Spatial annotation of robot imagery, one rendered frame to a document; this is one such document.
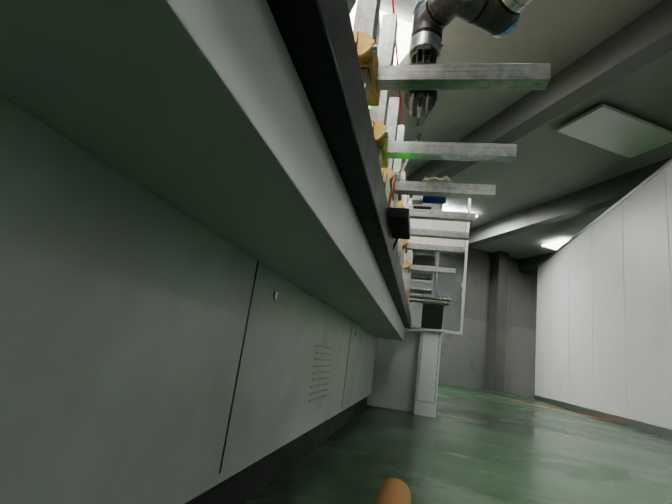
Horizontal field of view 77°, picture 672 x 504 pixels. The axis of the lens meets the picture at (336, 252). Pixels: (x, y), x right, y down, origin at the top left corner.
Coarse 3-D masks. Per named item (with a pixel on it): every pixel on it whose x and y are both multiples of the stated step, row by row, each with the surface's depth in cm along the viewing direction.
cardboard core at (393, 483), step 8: (392, 480) 103; (400, 480) 105; (384, 488) 98; (392, 488) 97; (400, 488) 98; (408, 488) 104; (384, 496) 91; (392, 496) 91; (400, 496) 93; (408, 496) 98
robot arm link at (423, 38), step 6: (414, 36) 119; (420, 36) 117; (426, 36) 117; (432, 36) 117; (438, 36) 118; (414, 42) 118; (420, 42) 117; (426, 42) 116; (432, 42) 117; (438, 42) 118; (414, 48) 119; (432, 48) 118; (438, 48) 118; (408, 54) 122; (438, 54) 120
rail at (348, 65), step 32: (288, 0) 33; (320, 0) 33; (288, 32) 36; (320, 32) 36; (352, 32) 45; (320, 64) 40; (352, 64) 47; (320, 96) 45; (352, 96) 48; (352, 128) 50; (352, 160) 59; (352, 192) 70; (384, 192) 86; (384, 224) 91; (384, 256) 110
